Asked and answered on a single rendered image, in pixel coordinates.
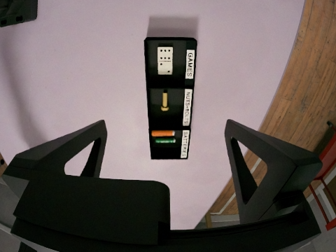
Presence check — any white domino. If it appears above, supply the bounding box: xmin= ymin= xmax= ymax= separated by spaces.
xmin=158 ymin=47 xmax=173 ymax=74

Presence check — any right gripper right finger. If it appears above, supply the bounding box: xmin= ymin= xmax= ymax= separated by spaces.
xmin=224 ymin=119 xmax=323 ymax=224

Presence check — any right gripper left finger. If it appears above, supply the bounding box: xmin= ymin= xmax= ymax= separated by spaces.
xmin=10 ymin=120 xmax=108 ymax=178

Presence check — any black bin rack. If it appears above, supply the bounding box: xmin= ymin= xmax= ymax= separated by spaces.
xmin=143 ymin=37 xmax=197 ymax=160

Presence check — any orange battery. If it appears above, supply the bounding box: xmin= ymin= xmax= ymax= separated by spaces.
xmin=152 ymin=131 xmax=175 ymax=136

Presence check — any green battery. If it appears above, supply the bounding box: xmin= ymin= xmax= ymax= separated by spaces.
xmin=156 ymin=138 xmax=175 ymax=143

